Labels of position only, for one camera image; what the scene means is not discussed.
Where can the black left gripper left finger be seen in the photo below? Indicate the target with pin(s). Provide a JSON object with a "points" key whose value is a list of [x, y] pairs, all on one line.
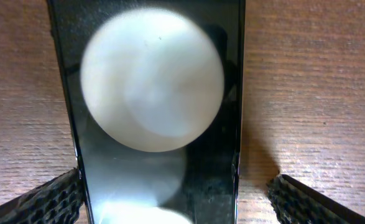
{"points": [[57, 201]]}

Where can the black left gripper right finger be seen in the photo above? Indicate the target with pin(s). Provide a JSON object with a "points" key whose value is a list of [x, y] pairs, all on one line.
{"points": [[295, 202]]}

